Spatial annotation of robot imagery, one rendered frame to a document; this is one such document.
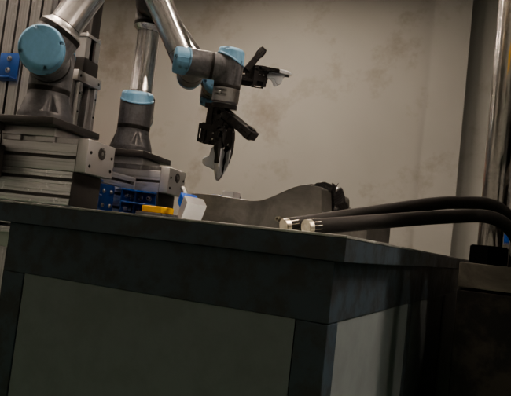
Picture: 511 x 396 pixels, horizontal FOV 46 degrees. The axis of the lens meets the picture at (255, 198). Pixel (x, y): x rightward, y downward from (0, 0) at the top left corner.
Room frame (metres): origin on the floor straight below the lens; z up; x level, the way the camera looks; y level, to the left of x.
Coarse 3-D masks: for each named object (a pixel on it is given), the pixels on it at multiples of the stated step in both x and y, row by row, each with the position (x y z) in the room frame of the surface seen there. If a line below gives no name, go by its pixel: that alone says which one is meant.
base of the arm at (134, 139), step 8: (120, 128) 2.12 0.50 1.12; (128, 128) 2.11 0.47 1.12; (136, 128) 2.12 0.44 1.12; (144, 128) 2.13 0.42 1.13; (120, 136) 2.11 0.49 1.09; (128, 136) 2.10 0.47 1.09; (136, 136) 2.12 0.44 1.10; (144, 136) 2.13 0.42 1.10; (112, 144) 2.12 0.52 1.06; (120, 144) 2.10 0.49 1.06; (128, 144) 2.10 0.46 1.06; (136, 144) 2.12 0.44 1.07; (144, 144) 2.12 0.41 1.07
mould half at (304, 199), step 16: (288, 192) 1.56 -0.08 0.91; (304, 192) 1.54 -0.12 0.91; (320, 192) 1.52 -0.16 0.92; (208, 208) 1.65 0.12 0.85; (224, 208) 1.63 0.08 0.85; (240, 208) 1.61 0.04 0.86; (256, 208) 1.59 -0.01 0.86; (272, 208) 1.57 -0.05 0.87; (288, 208) 1.55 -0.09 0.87; (304, 208) 1.54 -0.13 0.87; (320, 208) 1.52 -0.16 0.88; (240, 224) 1.61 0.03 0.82; (256, 224) 1.59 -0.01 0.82; (272, 224) 1.57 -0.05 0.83; (384, 240) 1.65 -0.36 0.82
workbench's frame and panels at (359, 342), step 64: (64, 256) 1.08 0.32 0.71; (128, 256) 1.02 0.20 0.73; (192, 256) 0.97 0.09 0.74; (256, 256) 0.92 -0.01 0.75; (320, 256) 0.86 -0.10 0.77; (384, 256) 1.08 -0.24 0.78; (0, 320) 1.13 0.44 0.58; (64, 320) 1.07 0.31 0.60; (128, 320) 1.02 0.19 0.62; (192, 320) 0.97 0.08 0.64; (256, 320) 0.92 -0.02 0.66; (320, 320) 0.88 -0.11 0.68; (384, 320) 1.22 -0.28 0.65; (448, 320) 2.23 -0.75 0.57; (0, 384) 1.12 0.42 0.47; (64, 384) 1.06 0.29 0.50; (128, 384) 1.01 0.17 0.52; (192, 384) 0.96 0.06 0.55; (256, 384) 0.91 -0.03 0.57; (320, 384) 0.87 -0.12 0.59; (384, 384) 1.28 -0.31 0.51; (448, 384) 2.41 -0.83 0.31
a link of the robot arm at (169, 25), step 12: (156, 0) 1.70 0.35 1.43; (168, 0) 1.71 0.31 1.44; (156, 12) 1.71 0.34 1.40; (168, 12) 1.71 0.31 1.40; (156, 24) 1.73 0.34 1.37; (168, 24) 1.71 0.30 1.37; (180, 24) 1.72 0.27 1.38; (168, 36) 1.71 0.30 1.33; (180, 36) 1.72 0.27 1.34; (168, 48) 1.73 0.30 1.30; (180, 84) 1.77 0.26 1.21; (192, 84) 1.73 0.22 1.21
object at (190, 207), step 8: (184, 192) 1.52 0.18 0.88; (184, 200) 1.45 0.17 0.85; (192, 200) 1.44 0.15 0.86; (200, 200) 1.46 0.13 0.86; (184, 208) 1.44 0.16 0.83; (192, 208) 1.44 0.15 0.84; (200, 208) 1.44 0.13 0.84; (184, 216) 1.44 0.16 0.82; (192, 216) 1.45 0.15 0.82; (200, 216) 1.46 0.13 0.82
